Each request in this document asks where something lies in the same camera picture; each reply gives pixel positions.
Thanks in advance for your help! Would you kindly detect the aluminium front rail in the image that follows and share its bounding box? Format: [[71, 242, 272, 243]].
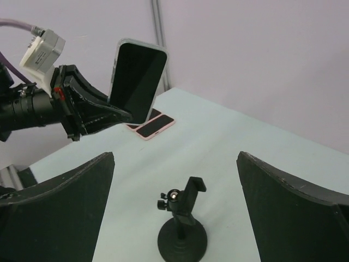
[[0, 165, 23, 191]]

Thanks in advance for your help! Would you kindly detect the black round-base clamp stand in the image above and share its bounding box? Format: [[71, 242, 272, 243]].
[[157, 176, 208, 262]]

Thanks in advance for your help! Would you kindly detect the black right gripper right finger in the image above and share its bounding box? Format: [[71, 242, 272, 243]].
[[236, 152, 348, 261]]

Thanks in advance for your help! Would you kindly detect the left aluminium corner post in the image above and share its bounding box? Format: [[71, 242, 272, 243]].
[[150, 0, 171, 92]]

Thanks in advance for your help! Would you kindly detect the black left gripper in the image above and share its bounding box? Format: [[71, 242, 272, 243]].
[[50, 65, 133, 141]]

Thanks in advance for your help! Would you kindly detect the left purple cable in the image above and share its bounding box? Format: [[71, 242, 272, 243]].
[[0, 18, 44, 84]]

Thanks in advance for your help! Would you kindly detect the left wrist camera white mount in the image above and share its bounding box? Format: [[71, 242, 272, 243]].
[[20, 29, 65, 98]]

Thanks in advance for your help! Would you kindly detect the pink phone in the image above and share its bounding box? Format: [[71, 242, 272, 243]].
[[125, 109, 163, 133], [136, 114, 175, 141]]

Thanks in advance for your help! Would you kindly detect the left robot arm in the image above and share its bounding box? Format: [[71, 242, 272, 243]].
[[1, 56, 133, 142]]

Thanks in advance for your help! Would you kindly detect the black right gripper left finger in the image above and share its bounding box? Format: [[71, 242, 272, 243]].
[[1, 152, 115, 261]]

